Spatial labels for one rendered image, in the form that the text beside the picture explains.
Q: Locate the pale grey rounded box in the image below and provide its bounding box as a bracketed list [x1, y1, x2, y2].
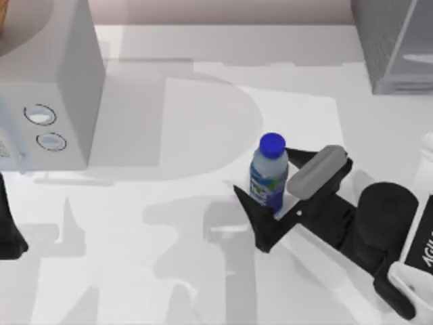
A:
[286, 144, 348, 201]

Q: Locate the blue capped plastic bottle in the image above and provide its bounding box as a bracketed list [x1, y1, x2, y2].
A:
[249, 132, 290, 215]

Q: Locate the grey cabinet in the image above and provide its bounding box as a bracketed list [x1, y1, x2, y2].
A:
[350, 0, 433, 96]

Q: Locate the small round microwave knob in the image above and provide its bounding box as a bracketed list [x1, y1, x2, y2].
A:
[35, 132, 68, 152]

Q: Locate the large round microwave knob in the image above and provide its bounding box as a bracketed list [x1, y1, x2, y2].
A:
[24, 104, 57, 127]

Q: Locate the pale microwave oven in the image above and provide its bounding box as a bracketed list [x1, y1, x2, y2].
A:
[0, 0, 106, 172]

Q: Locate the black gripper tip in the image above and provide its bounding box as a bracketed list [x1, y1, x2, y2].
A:
[0, 171, 30, 261]

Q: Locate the pale blue microwave door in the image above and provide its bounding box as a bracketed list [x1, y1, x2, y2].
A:
[0, 97, 27, 171]

